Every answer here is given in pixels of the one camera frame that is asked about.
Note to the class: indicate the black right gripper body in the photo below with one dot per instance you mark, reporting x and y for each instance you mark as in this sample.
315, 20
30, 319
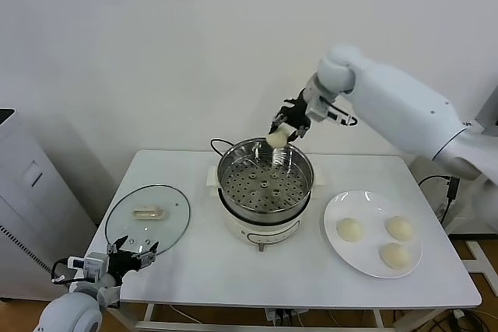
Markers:
296, 112

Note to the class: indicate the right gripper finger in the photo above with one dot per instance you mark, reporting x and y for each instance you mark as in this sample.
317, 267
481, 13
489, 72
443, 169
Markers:
300, 131
279, 119

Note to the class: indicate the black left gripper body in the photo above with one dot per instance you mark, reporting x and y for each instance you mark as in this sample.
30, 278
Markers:
122, 263

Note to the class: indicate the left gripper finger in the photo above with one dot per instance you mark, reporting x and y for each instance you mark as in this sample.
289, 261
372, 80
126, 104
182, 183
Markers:
148, 256
116, 246

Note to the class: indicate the white steamed baozi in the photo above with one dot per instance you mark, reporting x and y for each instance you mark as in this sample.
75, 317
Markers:
399, 227
349, 228
395, 255
278, 138

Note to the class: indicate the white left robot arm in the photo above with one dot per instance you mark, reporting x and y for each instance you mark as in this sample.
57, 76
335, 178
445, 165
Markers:
74, 312

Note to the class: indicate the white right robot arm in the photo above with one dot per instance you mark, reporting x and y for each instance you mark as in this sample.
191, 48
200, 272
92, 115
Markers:
408, 110

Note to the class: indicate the stainless steel steamer basket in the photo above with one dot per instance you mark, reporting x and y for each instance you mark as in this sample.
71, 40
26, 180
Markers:
268, 217

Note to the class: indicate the white floor cabinet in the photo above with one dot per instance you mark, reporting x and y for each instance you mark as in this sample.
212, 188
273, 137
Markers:
31, 200

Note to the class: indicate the white round plate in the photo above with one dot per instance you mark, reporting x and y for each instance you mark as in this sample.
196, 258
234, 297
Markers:
369, 211

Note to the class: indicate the cream electric cooker base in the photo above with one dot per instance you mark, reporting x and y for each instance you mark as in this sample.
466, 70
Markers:
268, 235

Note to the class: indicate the white power strip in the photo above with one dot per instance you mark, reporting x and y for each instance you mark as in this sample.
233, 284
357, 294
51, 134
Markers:
282, 314

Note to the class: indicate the black adapter box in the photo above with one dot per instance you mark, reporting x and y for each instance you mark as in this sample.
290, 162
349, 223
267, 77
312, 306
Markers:
453, 190

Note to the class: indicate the grey stand object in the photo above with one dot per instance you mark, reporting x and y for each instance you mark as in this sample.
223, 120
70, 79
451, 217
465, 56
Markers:
486, 110

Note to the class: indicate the white metal stand base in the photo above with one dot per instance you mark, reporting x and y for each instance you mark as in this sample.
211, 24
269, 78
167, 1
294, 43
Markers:
478, 256

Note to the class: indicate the white floor plug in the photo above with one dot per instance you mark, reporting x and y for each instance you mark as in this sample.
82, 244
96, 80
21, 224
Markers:
458, 313

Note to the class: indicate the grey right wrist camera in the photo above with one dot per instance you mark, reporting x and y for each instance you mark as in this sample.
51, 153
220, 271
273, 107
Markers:
317, 109

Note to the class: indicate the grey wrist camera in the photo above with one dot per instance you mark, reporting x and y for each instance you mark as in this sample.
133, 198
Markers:
95, 264
317, 109

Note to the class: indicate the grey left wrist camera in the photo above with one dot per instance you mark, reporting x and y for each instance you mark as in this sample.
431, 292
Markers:
95, 264

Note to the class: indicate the white metal table frame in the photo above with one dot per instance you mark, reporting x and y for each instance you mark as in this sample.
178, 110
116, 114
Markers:
233, 326

